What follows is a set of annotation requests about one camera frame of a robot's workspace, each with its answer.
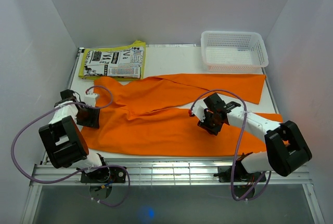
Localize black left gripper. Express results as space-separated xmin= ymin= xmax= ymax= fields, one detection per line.
xmin=74 ymin=103 xmax=100 ymax=128

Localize orange trousers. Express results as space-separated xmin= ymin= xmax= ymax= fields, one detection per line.
xmin=81 ymin=74 xmax=266 ymax=156

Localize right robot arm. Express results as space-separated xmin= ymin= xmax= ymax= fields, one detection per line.
xmin=189 ymin=93 xmax=312 ymax=181

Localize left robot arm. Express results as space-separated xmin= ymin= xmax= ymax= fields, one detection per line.
xmin=39 ymin=89 xmax=110 ymax=182

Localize newspaper print yellow folded trousers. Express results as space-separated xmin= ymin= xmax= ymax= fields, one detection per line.
xmin=79 ymin=41 xmax=146 ymax=81

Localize white perforated plastic basket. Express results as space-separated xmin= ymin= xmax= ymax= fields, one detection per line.
xmin=200 ymin=31 xmax=269 ymax=73

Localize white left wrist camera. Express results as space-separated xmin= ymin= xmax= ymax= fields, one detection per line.
xmin=83 ymin=93 xmax=99 ymax=107

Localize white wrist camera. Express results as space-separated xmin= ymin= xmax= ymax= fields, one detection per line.
xmin=83 ymin=93 xmax=99 ymax=107
xmin=188 ymin=104 xmax=207 ymax=123

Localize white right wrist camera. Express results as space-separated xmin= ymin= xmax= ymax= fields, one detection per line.
xmin=188 ymin=104 xmax=207 ymax=123

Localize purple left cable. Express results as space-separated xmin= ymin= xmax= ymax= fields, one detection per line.
xmin=10 ymin=85 xmax=131 ymax=208

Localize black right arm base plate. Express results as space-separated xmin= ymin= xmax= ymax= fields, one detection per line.
xmin=213 ymin=166 xmax=261 ymax=183

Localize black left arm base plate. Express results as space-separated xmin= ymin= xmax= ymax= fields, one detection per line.
xmin=80 ymin=166 xmax=126 ymax=184

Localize aluminium table edge rail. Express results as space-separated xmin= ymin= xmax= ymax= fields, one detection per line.
xmin=32 ymin=157 xmax=312 ymax=186

